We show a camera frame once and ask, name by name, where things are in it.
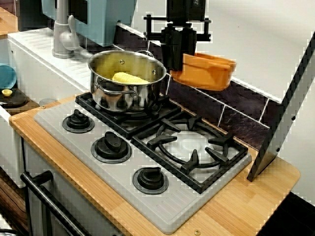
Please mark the black and white side panel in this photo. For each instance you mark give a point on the black and white side panel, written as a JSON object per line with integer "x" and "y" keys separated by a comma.
{"x": 273, "y": 137}

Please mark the black stove knob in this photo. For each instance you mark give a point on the black stove knob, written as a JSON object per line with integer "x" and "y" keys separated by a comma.
{"x": 150, "y": 179}
{"x": 112, "y": 146}
{"x": 77, "y": 120}

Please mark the grey toy faucet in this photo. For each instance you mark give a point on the grey toy faucet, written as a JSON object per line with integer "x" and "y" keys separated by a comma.
{"x": 62, "y": 37}

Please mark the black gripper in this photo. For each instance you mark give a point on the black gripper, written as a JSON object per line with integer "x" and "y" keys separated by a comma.
{"x": 184, "y": 11}

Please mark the grey round drain disc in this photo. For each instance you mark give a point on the grey round drain disc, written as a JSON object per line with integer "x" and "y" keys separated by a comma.
{"x": 47, "y": 101}

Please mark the white sink unit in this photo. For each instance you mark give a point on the white sink unit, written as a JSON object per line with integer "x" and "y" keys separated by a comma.
{"x": 37, "y": 66}

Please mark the orange plastic pot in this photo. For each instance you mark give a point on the orange plastic pot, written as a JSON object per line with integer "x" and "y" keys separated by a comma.
{"x": 204, "y": 73}

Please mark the stainless steel pot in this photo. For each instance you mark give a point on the stainless steel pot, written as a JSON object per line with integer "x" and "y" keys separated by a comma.
{"x": 115, "y": 96}

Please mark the yellow corn cob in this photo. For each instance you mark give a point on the yellow corn cob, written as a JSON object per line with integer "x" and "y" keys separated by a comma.
{"x": 128, "y": 78}

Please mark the wooden countertop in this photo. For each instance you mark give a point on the wooden countertop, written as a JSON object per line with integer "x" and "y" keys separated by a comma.
{"x": 246, "y": 204}

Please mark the white oven front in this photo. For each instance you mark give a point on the white oven front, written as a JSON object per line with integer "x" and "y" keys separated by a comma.
{"x": 81, "y": 196}

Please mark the teal plastic box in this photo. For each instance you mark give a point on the teal plastic box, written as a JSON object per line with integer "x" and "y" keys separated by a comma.
{"x": 105, "y": 22}

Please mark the grey stove top panel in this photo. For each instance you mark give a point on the grey stove top panel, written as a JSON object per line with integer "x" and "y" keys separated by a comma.
{"x": 157, "y": 209}

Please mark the black box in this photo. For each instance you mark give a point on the black box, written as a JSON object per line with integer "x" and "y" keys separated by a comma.
{"x": 29, "y": 14}

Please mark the dark brown lid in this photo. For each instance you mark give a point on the dark brown lid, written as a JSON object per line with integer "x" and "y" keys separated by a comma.
{"x": 17, "y": 100}

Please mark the black burner grate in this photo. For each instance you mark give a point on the black burner grate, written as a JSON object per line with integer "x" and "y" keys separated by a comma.
{"x": 197, "y": 182}
{"x": 118, "y": 118}

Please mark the teal plate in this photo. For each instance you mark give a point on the teal plate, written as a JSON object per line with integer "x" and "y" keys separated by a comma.
{"x": 7, "y": 76}

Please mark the small yellow cup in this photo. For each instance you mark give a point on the small yellow cup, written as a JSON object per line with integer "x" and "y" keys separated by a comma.
{"x": 7, "y": 92}

